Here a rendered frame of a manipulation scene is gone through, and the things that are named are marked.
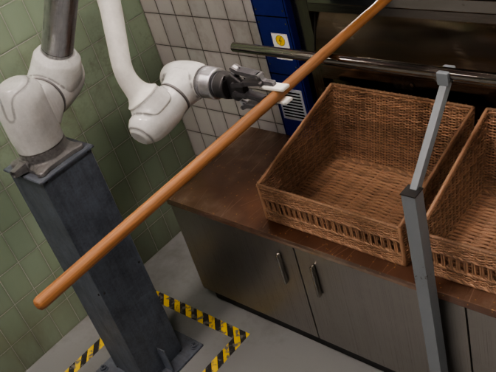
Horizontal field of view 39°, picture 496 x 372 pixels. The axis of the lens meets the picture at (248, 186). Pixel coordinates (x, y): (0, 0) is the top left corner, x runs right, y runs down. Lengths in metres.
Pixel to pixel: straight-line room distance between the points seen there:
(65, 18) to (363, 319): 1.33
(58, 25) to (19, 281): 1.17
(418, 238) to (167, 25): 1.61
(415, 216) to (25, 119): 1.17
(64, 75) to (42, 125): 0.20
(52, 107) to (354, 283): 1.09
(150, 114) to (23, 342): 1.49
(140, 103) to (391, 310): 0.98
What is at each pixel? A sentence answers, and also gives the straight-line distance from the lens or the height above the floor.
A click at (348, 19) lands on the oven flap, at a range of 2.42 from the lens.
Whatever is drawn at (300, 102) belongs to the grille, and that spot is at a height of 0.75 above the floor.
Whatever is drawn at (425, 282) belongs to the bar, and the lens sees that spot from 1.94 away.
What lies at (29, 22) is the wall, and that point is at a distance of 2.80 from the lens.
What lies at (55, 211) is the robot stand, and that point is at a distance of 2.30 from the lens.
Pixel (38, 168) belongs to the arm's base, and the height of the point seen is 1.02.
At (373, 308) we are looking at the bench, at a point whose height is 0.39.
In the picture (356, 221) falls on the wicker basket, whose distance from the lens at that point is 2.10.
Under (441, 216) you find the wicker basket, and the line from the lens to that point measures 2.10.
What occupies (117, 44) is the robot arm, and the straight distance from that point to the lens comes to 1.93.
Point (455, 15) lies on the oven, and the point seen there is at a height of 1.13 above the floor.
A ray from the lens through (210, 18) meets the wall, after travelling 2.82.
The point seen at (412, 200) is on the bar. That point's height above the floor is 0.94.
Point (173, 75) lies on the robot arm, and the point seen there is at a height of 1.23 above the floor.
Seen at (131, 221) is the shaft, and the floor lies 1.20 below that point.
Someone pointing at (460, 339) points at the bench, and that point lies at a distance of 2.14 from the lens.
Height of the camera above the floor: 2.03
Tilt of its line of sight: 34 degrees down
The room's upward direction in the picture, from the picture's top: 18 degrees counter-clockwise
